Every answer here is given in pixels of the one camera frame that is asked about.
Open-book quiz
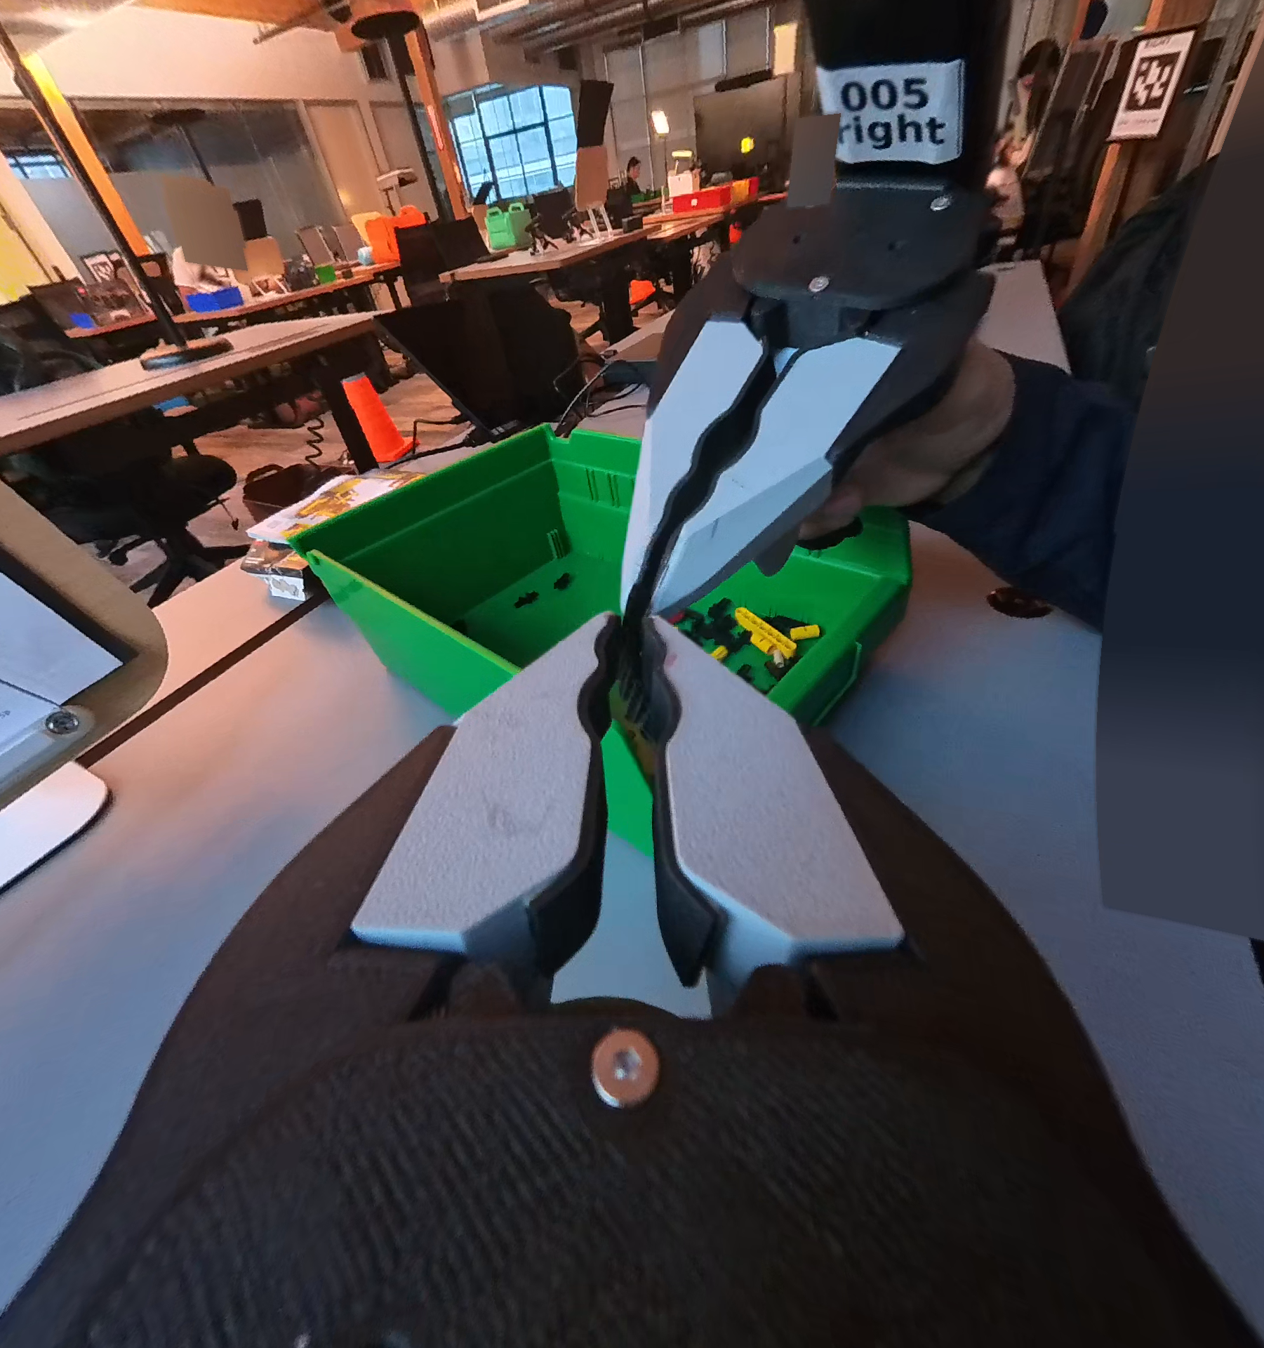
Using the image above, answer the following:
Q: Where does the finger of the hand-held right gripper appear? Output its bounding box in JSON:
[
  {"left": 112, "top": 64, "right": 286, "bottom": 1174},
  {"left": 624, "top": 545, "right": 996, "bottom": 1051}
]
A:
[
  {"left": 640, "top": 339, "right": 904, "bottom": 624},
  {"left": 620, "top": 313, "right": 778, "bottom": 614}
]

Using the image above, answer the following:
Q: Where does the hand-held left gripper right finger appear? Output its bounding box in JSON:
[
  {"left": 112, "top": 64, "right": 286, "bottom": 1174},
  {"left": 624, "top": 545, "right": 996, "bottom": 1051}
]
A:
[{"left": 631, "top": 615, "right": 907, "bottom": 1016}]

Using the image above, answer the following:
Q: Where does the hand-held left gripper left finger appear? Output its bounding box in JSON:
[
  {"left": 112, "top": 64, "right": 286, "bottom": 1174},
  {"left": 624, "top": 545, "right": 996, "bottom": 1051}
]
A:
[{"left": 350, "top": 612, "right": 624, "bottom": 978}]

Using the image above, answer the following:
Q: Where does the green plastic bin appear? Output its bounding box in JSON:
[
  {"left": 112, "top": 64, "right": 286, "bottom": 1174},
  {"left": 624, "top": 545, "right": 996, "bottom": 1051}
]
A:
[{"left": 289, "top": 421, "right": 914, "bottom": 856}]

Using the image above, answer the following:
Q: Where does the pile of lego pieces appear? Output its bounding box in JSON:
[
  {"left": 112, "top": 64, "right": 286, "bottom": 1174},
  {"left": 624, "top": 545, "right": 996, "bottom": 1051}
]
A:
[{"left": 679, "top": 599, "right": 825, "bottom": 691}]

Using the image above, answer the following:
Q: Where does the person's right hand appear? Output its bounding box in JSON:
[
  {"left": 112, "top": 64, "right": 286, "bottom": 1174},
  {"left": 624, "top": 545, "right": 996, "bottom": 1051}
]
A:
[{"left": 797, "top": 341, "right": 1018, "bottom": 541}]

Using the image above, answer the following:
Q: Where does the black background monitor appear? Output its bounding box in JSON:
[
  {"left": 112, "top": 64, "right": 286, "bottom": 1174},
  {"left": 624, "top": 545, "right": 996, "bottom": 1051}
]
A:
[{"left": 692, "top": 75, "right": 802, "bottom": 180}]

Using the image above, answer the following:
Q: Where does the black angled panel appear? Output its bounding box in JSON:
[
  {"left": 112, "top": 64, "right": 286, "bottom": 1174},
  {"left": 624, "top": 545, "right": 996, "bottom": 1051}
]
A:
[{"left": 378, "top": 281, "right": 583, "bottom": 434}]

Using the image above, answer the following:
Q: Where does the black backpack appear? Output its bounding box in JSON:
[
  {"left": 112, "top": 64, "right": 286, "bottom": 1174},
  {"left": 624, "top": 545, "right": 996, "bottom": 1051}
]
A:
[{"left": 1057, "top": 157, "right": 1217, "bottom": 406}]

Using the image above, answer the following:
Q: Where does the orange traffic cone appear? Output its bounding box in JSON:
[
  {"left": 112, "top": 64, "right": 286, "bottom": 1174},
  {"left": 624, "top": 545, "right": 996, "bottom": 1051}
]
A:
[{"left": 340, "top": 370, "right": 414, "bottom": 469}]

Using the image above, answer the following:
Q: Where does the black and white marker sign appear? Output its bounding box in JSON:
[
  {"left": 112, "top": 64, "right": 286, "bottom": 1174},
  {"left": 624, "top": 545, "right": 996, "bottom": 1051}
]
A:
[{"left": 1105, "top": 29, "right": 1200, "bottom": 142}]

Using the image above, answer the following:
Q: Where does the arched window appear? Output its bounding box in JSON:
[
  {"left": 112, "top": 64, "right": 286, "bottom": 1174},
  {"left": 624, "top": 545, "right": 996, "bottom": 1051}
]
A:
[{"left": 448, "top": 84, "right": 580, "bottom": 201}]

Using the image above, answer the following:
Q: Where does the dark printed booklet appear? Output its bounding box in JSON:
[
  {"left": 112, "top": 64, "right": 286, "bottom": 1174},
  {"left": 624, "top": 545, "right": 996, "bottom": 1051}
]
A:
[{"left": 241, "top": 542, "right": 322, "bottom": 603}]

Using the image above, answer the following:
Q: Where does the orange bin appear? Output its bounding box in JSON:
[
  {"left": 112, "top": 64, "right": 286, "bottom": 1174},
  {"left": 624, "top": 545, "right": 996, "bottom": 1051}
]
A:
[{"left": 353, "top": 205, "right": 430, "bottom": 263}]

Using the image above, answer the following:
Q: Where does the yellow instruction booklet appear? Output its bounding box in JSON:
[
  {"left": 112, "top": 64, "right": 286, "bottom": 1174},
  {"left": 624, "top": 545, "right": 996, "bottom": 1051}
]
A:
[{"left": 246, "top": 471, "right": 427, "bottom": 542}]

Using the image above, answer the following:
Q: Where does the dark brown bag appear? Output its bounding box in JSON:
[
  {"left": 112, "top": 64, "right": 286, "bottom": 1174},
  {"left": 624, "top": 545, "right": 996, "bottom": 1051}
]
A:
[{"left": 242, "top": 463, "right": 354, "bottom": 522}]

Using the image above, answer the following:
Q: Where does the black floor lamp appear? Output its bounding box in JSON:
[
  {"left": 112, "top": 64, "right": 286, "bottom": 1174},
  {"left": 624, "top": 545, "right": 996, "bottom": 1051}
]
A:
[{"left": 350, "top": 8, "right": 459, "bottom": 223}]

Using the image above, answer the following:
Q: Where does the black office chair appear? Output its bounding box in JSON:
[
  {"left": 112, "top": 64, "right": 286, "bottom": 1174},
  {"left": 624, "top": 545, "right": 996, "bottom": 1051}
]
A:
[{"left": 0, "top": 304, "right": 238, "bottom": 606}]

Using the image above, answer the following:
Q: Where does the silver computer monitor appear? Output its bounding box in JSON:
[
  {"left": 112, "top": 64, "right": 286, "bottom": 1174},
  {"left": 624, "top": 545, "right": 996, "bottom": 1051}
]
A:
[{"left": 0, "top": 447, "right": 169, "bottom": 921}]

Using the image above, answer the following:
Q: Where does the wooden desk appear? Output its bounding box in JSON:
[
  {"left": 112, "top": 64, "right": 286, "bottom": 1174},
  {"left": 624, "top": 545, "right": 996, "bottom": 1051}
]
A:
[{"left": 0, "top": 310, "right": 380, "bottom": 465}]

